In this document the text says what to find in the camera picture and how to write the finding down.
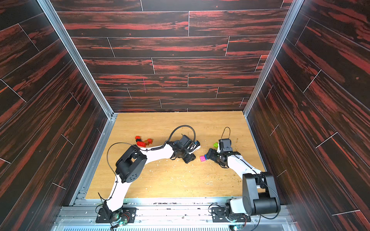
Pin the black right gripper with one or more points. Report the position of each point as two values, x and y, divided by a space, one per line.
215 154

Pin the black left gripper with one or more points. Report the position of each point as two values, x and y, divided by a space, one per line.
190 159

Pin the red 2x4 lego brick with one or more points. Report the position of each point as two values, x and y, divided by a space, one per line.
141 144

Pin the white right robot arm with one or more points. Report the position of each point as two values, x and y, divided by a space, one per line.
259 192

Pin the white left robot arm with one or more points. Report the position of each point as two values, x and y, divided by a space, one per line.
131 164

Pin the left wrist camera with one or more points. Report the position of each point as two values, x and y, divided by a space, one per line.
185 142

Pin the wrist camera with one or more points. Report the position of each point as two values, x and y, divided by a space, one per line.
185 142
225 145

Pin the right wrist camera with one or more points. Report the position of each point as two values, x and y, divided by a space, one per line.
225 145

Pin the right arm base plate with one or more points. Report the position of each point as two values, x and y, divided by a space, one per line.
224 214

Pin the aluminium front rail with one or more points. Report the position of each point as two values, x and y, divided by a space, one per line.
170 214

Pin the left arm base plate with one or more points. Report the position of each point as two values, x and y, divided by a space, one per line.
122 216

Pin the aluminium corner post right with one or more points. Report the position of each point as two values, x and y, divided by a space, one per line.
285 28

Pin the aluminium corner post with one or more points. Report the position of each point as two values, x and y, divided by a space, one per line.
65 38
285 28

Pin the aluminium corner post left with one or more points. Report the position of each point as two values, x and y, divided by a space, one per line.
65 38

